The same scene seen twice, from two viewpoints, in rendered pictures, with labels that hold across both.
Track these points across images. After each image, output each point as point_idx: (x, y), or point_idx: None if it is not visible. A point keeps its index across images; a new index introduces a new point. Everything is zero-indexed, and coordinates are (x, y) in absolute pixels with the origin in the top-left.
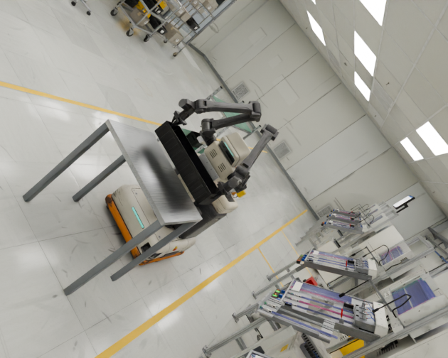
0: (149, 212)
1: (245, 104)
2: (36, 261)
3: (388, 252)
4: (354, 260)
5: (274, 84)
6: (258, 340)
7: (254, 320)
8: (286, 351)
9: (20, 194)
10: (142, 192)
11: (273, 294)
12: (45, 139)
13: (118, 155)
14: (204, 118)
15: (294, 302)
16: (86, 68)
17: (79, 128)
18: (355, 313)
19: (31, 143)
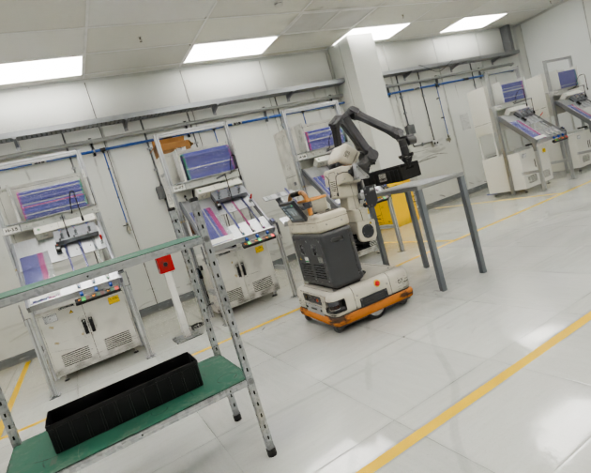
0: (370, 268)
1: (363, 113)
2: (453, 265)
3: (31, 205)
4: (23, 256)
5: None
6: (218, 310)
7: (281, 249)
8: (265, 242)
9: (489, 271)
10: (378, 272)
11: (259, 240)
12: (507, 299)
13: (395, 353)
14: (377, 152)
15: (256, 225)
16: None
17: (480, 335)
18: (235, 194)
19: (515, 290)
